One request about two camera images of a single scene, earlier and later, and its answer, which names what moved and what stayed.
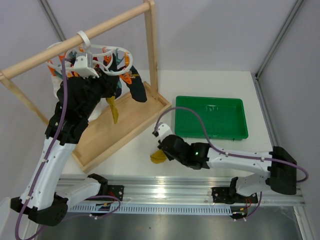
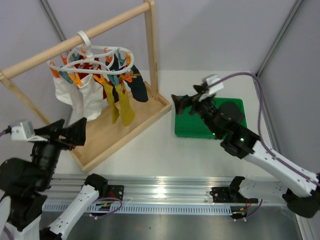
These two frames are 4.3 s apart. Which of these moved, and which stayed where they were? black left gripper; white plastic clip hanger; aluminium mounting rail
Moved: black left gripper; white plastic clip hanger
Stayed: aluminium mounting rail
